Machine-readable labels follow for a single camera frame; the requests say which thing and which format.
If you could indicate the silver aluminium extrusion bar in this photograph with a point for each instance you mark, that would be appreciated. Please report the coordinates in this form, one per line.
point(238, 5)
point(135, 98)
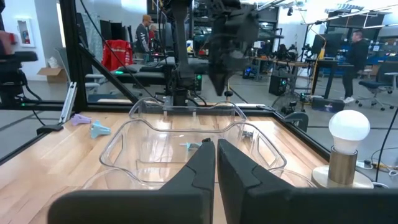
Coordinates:
point(68, 102)

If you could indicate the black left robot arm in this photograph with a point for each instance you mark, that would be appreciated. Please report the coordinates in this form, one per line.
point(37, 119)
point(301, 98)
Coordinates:
point(183, 46)

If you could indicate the cardboard box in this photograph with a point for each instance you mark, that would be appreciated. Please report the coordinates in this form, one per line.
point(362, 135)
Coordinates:
point(53, 74)

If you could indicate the black aluminium rig frame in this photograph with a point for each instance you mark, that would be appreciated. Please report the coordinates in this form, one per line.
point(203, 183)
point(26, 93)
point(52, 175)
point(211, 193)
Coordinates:
point(73, 62)

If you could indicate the person's hand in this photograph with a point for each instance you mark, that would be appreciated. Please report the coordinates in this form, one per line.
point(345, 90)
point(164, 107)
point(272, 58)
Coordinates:
point(7, 42)

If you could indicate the white bulb brass lamp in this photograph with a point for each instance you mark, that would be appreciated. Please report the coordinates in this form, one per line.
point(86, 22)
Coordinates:
point(348, 130)

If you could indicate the clear plastic bin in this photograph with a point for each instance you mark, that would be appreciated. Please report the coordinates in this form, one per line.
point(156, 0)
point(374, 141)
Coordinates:
point(146, 109)
point(118, 155)
point(93, 179)

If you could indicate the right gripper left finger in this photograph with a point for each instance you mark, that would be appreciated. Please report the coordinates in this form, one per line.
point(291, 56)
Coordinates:
point(140, 205)

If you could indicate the yellow rod black knob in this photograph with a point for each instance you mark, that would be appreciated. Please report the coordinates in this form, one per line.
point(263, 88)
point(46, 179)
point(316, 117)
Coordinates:
point(228, 93)

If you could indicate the black desk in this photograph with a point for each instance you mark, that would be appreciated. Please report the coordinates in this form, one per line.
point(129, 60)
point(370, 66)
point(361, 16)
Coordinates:
point(146, 77)

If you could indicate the white wall cabinet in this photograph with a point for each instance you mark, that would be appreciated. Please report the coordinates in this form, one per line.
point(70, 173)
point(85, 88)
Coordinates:
point(25, 32)

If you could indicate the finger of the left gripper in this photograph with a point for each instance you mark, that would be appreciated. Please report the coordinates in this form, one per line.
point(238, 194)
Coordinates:
point(224, 82)
point(215, 81)

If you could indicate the dark equipment case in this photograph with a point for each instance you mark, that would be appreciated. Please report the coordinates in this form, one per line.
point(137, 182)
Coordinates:
point(328, 105)

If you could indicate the black computer tower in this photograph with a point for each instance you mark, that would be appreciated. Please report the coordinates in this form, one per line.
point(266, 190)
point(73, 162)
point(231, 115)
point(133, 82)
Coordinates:
point(276, 85)

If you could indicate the light blue staple remover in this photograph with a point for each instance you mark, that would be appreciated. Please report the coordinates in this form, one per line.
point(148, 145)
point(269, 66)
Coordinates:
point(99, 130)

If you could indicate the teal staple remover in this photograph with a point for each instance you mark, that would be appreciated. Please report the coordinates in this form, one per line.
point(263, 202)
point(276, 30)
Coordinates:
point(190, 145)

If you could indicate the red jacket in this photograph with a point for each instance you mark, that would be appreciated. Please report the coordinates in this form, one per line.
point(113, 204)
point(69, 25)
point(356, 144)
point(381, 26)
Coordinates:
point(116, 54)

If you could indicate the black floor fan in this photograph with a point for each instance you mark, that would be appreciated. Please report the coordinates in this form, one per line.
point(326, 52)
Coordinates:
point(293, 104)

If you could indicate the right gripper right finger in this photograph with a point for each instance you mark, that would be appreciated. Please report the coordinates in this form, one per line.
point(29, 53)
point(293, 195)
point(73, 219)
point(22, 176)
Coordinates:
point(280, 205)

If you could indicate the person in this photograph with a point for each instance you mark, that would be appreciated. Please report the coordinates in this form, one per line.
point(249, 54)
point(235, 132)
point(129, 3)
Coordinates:
point(152, 34)
point(142, 37)
point(357, 56)

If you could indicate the black office chair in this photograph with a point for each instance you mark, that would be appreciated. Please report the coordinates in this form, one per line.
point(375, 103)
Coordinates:
point(376, 84)

